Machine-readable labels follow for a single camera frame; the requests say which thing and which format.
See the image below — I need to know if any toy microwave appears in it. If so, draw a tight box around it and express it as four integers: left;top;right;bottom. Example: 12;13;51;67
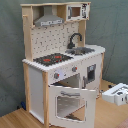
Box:
66;3;90;21

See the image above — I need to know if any grey ice dispenser panel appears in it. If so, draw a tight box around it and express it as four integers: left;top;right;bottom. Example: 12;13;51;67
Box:
87;65;96;83

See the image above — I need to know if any black toy faucet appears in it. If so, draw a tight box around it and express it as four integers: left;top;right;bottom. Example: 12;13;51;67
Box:
67;33;82;49

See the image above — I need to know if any white toy oven door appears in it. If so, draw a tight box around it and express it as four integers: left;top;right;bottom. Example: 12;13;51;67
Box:
49;85;96;128

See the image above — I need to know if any red oven knob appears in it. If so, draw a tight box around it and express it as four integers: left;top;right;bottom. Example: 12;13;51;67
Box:
54;73;59;79
71;66;78;73

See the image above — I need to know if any grey range hood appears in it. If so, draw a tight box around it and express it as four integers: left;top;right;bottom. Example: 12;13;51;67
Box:
34;6;64;27

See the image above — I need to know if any black toy stovetop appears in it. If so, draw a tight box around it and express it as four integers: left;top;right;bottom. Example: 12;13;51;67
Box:
34;53;71;66

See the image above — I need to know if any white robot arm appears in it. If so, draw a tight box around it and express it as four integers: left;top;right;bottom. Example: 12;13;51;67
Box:
102;83;128;106

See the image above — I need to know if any grey toy sink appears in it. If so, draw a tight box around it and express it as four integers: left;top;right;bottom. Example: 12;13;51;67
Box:
65;47;95;55

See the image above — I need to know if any right red oven knob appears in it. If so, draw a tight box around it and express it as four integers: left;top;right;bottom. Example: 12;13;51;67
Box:
71;66;78;73

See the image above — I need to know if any left red oven knob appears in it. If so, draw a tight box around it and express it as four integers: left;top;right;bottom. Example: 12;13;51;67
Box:
54;73;59;79

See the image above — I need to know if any wooden toy kitchen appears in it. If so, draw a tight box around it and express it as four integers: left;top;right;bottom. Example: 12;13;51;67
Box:
22;2;105;128

